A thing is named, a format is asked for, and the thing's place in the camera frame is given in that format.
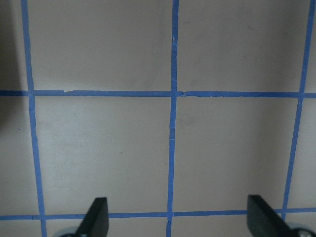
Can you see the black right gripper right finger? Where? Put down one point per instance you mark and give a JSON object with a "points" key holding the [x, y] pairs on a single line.
{"points": [[262, 220]]}

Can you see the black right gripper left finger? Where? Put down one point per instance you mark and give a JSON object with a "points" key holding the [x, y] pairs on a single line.
{"points": [[96, 221]]}

